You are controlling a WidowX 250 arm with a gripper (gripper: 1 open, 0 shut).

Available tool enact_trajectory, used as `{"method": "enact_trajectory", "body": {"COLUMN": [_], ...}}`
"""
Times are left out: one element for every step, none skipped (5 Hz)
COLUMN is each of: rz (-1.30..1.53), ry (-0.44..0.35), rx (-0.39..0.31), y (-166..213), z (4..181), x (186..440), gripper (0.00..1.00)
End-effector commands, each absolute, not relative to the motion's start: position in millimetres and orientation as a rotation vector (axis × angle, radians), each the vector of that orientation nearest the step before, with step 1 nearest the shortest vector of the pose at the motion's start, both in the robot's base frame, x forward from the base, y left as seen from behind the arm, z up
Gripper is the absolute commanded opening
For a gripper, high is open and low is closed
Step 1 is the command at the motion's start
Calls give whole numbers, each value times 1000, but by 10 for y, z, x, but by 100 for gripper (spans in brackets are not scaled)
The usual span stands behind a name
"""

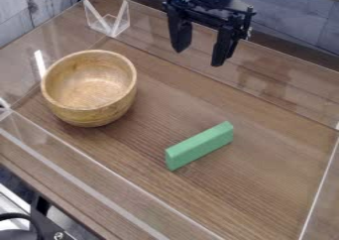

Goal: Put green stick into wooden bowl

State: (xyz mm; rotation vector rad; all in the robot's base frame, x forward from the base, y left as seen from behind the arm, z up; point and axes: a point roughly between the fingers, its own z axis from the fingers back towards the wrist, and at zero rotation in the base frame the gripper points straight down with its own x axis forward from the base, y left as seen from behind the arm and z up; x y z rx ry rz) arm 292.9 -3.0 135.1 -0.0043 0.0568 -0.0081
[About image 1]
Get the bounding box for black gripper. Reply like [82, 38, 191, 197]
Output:
[166, 0, 255, 66]

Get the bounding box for green rectangular block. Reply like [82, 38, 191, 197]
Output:
[166, 121, 234, 172]

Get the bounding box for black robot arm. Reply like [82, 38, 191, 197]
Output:
[163, 0, 257, 66]

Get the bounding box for wooden bowl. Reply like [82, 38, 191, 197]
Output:
[42, 50, 138, 127]

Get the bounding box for clear acrylic enclosure walls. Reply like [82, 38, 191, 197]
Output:
[0, 5, 339, 240]

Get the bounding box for black table leg bracket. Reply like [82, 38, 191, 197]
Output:
[31, 194, 77, 240]

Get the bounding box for black cable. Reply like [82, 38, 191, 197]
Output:
[0, 212, 35, 232]

